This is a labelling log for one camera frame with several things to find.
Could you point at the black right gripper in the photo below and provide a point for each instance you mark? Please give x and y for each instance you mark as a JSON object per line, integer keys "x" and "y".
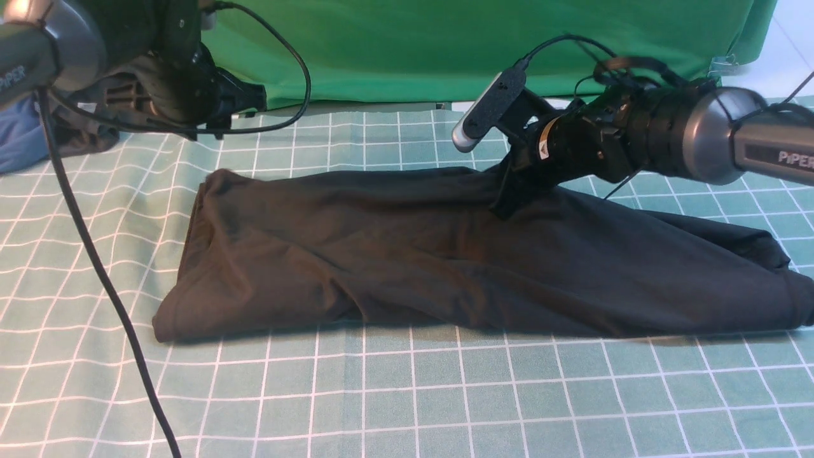
{"x": 550, "y": 146}

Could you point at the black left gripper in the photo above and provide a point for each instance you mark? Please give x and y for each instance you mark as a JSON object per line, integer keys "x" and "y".
{"x": 150, "y": 94}

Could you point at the dark gray long-sleeve top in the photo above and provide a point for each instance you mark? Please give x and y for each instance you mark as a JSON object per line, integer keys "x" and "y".
{"x": 419, "y": 246}

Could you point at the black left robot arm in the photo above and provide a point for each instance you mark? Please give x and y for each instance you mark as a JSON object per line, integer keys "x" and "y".
{"x": 67, "y": 46}

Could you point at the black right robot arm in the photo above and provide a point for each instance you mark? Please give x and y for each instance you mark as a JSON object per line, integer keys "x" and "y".
{"x": 707, "y": 136}

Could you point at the green backdrop cloth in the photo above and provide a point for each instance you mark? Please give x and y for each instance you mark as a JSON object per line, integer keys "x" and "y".
{"x": 448, "y": 51}

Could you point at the dark gray crumpled garment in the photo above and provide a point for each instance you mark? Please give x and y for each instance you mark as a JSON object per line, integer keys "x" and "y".
{"x": 78, "y": 135}

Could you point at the blue crumpled garment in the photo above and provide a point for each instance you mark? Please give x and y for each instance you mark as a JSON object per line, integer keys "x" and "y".
{"x": 23, "y": 143}

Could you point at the metal binder clip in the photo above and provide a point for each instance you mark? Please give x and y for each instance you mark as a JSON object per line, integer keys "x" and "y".
{"x": 723, "y": 66}

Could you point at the green checkered tablecloth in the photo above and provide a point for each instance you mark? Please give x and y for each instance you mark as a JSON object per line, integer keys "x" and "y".
{"x": 70, "y": 387}

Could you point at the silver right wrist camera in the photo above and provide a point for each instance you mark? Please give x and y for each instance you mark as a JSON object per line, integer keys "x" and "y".
{"x": 488, "y": 108}

